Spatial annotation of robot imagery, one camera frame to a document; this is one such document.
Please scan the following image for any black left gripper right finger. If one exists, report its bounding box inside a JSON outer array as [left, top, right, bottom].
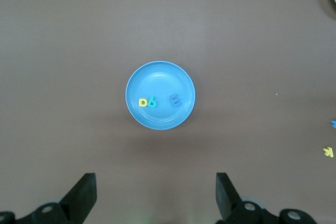
[[216, 172, 320, 224]]

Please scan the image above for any blue foam letter E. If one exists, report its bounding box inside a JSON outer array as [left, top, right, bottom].
[[169, 94, 183, 108]]

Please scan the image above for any brown table cover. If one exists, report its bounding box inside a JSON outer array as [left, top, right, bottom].
[[0, 0, 336, 224]]

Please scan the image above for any teal foam letter a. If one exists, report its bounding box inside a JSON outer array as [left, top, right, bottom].
[[146, 95, 158, 109]]

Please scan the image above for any yellow foam letter k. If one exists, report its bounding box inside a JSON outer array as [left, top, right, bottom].
[[322, 146, 335, 158]]

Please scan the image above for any blue round plate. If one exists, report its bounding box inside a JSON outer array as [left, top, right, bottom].
[[125, 60, 196, 131]]

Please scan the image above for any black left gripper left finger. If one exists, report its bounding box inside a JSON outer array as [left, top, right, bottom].
[[0, 173, 97, 224]]

